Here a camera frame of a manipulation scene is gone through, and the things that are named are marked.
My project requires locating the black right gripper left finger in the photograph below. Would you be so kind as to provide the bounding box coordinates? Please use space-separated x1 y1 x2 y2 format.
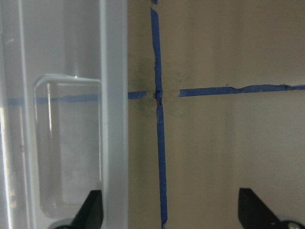
70 190 103 229

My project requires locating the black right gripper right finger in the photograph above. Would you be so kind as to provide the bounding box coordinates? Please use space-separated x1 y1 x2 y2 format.
238 188 286 229

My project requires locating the clear ribbed box lid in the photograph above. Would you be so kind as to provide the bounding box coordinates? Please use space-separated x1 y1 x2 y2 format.
0 0 129 229

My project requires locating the clear plastic storage box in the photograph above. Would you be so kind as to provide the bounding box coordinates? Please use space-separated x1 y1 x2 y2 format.
0 0 129 229

